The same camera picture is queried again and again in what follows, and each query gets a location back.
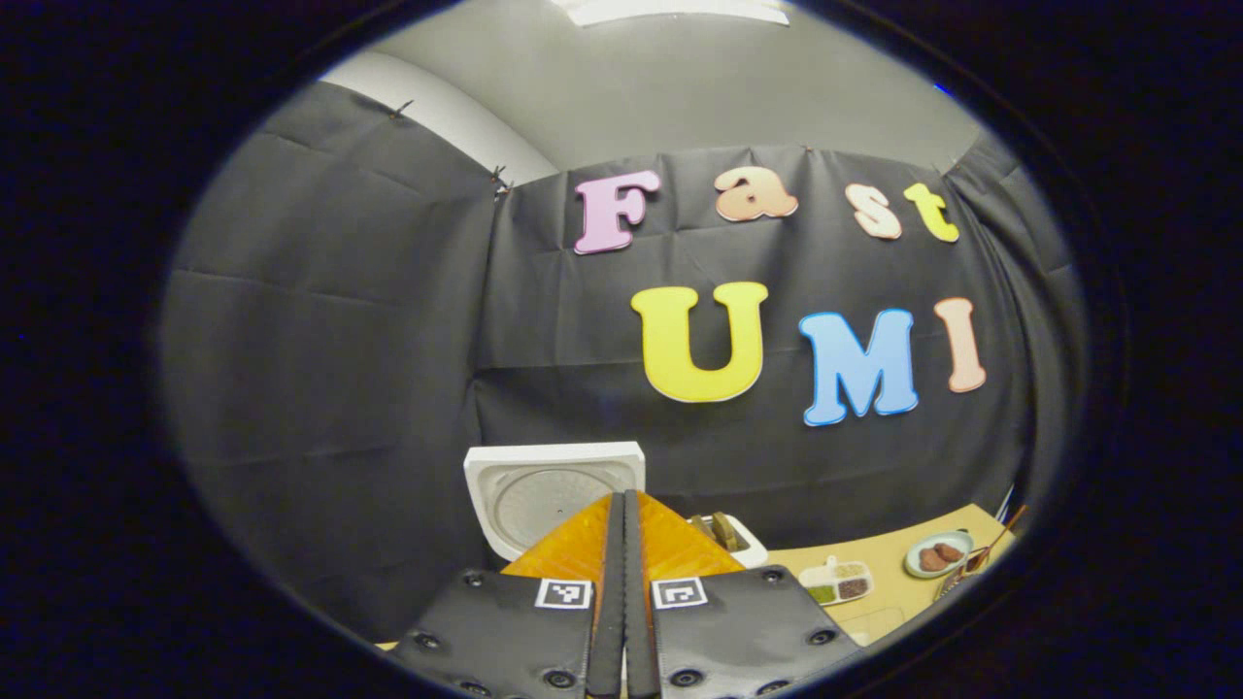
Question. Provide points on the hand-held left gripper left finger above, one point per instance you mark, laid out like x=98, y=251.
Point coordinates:
x=607, y=621

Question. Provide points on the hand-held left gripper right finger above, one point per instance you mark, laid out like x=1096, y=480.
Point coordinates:
x=639, y=621

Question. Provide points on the white rice cooker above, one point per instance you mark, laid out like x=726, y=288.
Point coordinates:
x=544, y=495

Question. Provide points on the clear chopstick holder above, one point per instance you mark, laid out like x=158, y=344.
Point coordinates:
x=957, y=582

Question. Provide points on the brown bread slice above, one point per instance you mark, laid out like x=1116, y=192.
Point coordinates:
x=724, y=532
x=703, y=526

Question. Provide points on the white toaster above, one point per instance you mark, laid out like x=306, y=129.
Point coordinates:
x=753, y=555

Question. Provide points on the green mung beans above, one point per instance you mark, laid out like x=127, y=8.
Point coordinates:
x=822, y=593

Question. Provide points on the white divided dish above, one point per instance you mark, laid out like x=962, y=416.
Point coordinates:
x=837, y=581

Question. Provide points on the yellow soybeans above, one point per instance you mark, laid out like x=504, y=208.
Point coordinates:
x=849, y=572

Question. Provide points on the dark red beans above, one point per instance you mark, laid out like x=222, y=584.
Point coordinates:
x=853, y=587

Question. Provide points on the red-brown meat piece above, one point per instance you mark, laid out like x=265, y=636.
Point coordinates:
x=930, y=561
x=949, y=552

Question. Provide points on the pale green plate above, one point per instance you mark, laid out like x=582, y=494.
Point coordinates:
x=961, y=539

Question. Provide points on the ceiling light panel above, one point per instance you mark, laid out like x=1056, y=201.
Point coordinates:
x=670, y=10

